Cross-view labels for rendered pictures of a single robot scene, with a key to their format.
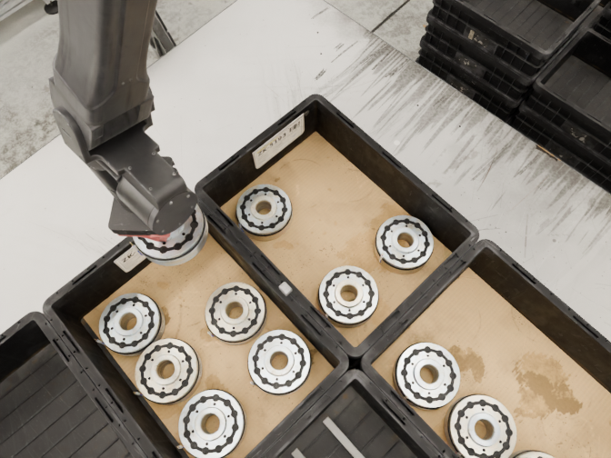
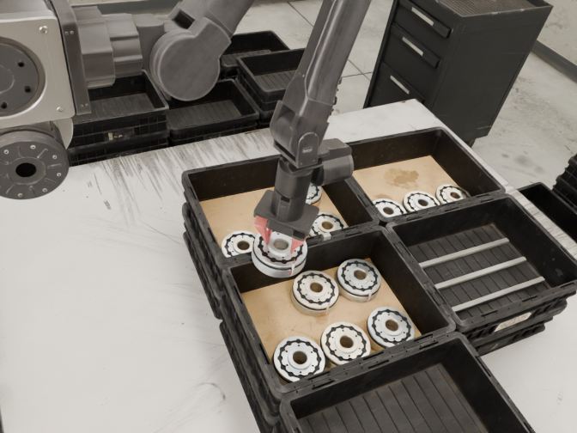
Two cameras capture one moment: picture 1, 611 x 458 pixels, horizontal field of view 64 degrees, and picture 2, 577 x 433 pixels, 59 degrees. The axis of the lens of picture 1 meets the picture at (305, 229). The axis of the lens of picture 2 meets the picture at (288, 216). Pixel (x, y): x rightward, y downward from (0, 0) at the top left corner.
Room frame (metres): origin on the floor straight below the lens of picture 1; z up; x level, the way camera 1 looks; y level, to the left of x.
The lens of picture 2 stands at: (0.18, 0.83, 1.76)
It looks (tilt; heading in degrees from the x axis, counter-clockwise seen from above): 45 degrees down; 279
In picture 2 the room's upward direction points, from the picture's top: 11 degrees clockwise
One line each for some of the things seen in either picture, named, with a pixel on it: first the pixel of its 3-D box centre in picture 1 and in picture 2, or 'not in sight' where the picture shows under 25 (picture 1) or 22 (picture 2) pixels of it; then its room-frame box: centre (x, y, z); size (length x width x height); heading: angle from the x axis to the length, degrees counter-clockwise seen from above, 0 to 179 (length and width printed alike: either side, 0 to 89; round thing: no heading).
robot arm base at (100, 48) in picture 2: not in sight; (98, 47); (0.51, 0.35, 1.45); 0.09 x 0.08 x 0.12; 135
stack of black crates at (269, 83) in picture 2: not in sight; (282, 110); (0.62, -1.22, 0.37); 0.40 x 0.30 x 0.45; 45
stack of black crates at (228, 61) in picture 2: not in sight; (247, 76); (0.90, -1.50, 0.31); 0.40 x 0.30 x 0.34; 45
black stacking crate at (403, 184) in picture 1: (332, 224); (276, 215); (0.35, -0.05, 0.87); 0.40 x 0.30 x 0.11; 41
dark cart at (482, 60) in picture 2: not in sight; (444, 74); (-0.09, -1.85, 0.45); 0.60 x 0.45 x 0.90; 45
